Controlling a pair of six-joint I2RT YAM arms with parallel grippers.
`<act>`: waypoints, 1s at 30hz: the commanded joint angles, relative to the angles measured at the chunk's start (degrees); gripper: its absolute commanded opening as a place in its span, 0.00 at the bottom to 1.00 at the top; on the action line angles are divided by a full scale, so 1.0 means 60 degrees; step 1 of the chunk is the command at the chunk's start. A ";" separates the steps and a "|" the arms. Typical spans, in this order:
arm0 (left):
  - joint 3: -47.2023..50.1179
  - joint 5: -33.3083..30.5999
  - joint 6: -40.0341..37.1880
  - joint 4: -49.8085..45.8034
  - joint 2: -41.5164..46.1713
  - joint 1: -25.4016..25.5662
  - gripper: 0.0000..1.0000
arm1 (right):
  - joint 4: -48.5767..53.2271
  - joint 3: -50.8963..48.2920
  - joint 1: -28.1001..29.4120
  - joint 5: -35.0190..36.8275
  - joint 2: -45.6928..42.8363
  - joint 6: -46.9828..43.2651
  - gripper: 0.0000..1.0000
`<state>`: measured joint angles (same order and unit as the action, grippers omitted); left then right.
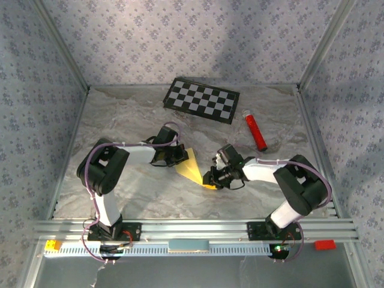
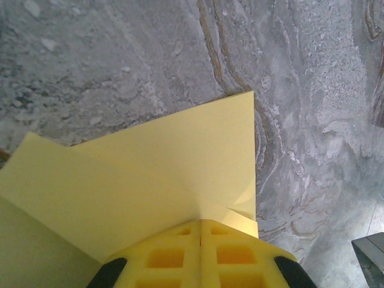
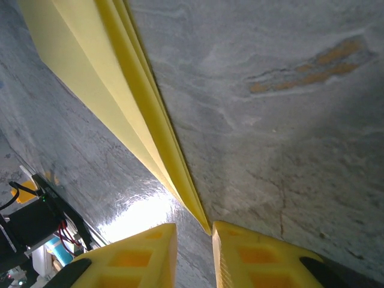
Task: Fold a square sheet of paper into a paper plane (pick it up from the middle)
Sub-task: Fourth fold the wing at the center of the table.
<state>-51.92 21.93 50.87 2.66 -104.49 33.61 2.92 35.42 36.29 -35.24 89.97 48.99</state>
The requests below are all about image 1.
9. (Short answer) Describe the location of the yellow paper sheet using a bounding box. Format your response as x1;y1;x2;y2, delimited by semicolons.
175;146;218;191

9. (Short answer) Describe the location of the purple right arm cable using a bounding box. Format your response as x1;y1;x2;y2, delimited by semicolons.
233;143;333;265

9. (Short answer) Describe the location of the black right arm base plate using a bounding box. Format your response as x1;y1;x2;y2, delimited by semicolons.
247;221;302;241

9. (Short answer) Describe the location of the black and white checkerboard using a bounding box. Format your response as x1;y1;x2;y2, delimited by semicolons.
163;77;241;125

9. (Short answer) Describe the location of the grey metal base sheet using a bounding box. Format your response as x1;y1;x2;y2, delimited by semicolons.
22;242;370;288

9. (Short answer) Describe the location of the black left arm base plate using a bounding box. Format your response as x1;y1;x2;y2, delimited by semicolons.
87;221;142;242

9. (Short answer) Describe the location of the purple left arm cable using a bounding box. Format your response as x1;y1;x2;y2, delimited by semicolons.
82;121;181;265

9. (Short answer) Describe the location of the white slotted cable duct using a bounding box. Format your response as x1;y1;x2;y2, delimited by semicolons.
44;241;296;257

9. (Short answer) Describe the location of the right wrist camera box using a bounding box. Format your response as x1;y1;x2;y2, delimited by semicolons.
212;143;244;169

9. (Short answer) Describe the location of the aluminium mounting rail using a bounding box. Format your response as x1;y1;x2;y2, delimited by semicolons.
32;218;359;244

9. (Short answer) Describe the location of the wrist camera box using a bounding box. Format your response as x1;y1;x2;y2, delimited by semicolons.
212;143;244;169
155;125;180;147

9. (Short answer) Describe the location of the yellow toy brick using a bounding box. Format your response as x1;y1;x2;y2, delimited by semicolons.
44;239;62;252

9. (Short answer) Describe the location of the aluminium frame bar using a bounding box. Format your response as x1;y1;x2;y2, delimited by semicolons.
298;0;359;91
31;0;91;92
295;85;344;218
47;88;91;220
88;83;299;89

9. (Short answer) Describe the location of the red tube with clear cap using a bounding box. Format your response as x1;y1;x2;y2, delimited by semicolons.
242;109;269;152

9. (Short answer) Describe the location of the black controller board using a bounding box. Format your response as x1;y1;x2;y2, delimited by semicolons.
98;244;133;261
268;243;292;261

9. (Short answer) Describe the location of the red toy brick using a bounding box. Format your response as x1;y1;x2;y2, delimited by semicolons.
314;239;336;251

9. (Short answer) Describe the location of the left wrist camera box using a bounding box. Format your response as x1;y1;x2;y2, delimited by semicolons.
155;125;180;147

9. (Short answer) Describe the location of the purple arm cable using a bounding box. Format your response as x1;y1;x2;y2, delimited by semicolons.
233;143;333;265
82;121;181;265

